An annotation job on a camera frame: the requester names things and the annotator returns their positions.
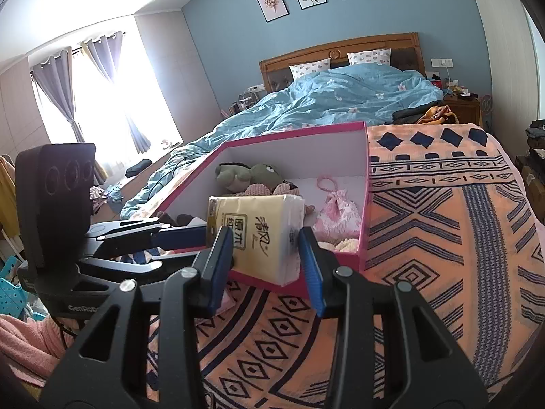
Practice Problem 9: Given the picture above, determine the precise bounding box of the wooden nightstand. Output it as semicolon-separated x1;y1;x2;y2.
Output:
443;94;484;126

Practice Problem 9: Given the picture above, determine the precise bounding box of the dark folded clothing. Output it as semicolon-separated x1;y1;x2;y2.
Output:
392;106;443;122

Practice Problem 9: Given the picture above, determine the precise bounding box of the white patterned pillow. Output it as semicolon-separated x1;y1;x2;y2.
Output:
347;49;391;66
290;60;332;81

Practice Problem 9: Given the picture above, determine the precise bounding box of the cluttered bedside table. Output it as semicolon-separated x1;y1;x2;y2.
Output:
230;85;267;116

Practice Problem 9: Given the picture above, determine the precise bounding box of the wooden headboard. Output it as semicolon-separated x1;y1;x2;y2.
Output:
260;32;426;94

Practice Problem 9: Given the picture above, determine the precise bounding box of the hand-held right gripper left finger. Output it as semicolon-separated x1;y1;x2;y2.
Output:
40;225;236;409

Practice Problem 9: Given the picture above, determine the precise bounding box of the orange patterned blanket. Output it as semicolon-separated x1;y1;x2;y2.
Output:
115;123;545;409

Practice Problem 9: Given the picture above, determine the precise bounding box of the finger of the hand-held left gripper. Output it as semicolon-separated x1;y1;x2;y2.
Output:
79;251;203;285
85;217;209;260

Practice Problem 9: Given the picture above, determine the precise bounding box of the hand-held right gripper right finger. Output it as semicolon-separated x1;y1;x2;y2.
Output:
298;227;488;409

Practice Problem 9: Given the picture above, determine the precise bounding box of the framed pink flower picture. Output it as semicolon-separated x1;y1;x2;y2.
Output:
255;0;289;23

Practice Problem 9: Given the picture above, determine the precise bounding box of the pink printed pouch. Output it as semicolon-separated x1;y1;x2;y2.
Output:
314;174;362;239

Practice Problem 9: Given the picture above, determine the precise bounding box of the yellow tissue pack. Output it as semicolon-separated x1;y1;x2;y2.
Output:
206;194;306;286

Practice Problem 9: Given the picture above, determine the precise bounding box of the teal plastic basket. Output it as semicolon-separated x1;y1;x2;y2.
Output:
0;277;47;320

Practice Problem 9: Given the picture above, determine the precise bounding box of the black item on windowsill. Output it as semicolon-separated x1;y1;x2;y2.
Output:
125;158;153;176

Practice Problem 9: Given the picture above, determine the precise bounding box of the blue floral duvet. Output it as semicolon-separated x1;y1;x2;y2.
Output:
121;66;446;222

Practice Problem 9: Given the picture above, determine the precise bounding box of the grey curtain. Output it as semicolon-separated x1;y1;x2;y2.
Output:
31;51;86;143
83;30;152;154

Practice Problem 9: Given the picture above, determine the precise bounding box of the cream fluffy item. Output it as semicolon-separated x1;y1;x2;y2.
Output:
332;236;362;253

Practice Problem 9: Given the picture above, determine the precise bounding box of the person's left forearm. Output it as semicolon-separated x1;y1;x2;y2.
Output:
0;313;75;384

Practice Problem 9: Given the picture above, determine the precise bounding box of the green plush toy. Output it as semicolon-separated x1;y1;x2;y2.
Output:
215;162;285;192

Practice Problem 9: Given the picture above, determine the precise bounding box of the pink striped teddy bear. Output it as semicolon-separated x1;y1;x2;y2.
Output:
237;181;316;214

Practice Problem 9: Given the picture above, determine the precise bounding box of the pile of clothes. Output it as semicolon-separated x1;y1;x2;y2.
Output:
89;183;126;214

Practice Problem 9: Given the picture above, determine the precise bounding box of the pink cardboard box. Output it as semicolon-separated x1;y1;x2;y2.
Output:
154;121;370;301

